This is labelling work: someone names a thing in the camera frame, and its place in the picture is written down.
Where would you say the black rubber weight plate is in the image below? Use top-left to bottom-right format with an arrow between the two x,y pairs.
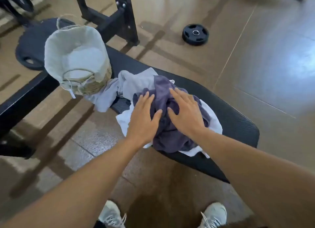
182,24 -> 210,46

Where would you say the black steel squat rack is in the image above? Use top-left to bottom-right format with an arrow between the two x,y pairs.
73,0 -> 140,46

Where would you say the person's white shoe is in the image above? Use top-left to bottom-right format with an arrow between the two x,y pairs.
198,202 -> 227,228
98,200 -> 127,228

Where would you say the black steel base beam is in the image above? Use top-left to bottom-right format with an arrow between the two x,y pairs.
0,71 -> 59,159

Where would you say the person's left hand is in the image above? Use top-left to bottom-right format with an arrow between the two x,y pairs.
125,91 -> 163,147

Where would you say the light grey towel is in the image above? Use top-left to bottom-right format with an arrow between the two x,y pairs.
85,67 -> 175,112

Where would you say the person's left forearm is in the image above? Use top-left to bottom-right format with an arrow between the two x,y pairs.
0,136 -> 148,228

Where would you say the person's right white shoe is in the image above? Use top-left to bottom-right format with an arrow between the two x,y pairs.
198,202 -> 227,228

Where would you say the large black weight plate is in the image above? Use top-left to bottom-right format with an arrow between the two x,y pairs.
15,18 -> 75,71

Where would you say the black padded weight bench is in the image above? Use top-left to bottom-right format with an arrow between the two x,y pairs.
106,45 -> 260,184

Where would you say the person's right forearm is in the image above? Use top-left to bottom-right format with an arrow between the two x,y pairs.
194,128 -> 315,228

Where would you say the white towel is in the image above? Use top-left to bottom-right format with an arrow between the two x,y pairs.
61,45 -> 104,79
115,98 -> 223,159

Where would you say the person's right hand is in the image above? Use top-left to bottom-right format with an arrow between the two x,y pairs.
167,87 -> 208,137

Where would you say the woven basket with white liner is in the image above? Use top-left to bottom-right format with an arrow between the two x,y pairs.
44,13 -> 113,99

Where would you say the person's left white shoe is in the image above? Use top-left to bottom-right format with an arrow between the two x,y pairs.
98,200 -> 127,228

